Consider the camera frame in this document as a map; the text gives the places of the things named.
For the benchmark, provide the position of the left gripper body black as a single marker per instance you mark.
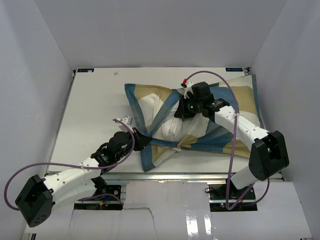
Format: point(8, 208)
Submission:
point(129, 147)

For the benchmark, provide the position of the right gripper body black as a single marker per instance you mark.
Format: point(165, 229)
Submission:
point(198, 103)

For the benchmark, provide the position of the white pillow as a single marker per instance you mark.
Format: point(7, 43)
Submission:
point(171, 128)

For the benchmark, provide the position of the blue beige white checked pillowcase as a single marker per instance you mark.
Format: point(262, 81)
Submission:
point(203, 134)

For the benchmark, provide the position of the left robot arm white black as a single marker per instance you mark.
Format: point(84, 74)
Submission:
point(41, 195)

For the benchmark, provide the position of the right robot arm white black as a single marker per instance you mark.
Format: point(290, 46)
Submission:
point(268, 151)

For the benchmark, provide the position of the blue label right corner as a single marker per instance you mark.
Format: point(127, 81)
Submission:
point(234, 69)

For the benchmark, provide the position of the blue label corner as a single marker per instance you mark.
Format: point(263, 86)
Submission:
point(234, 69)
point(85, 70)

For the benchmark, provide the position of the blue label left corner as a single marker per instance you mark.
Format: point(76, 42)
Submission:
point(85, 70)

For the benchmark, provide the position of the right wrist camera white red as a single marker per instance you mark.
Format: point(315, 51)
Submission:
point(187, 86)

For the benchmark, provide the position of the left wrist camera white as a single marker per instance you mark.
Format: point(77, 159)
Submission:
point(126, 121)

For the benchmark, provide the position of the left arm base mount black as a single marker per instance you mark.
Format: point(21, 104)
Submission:
point(104, 192)

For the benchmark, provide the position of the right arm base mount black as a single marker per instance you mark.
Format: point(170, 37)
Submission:
point(217, 195)

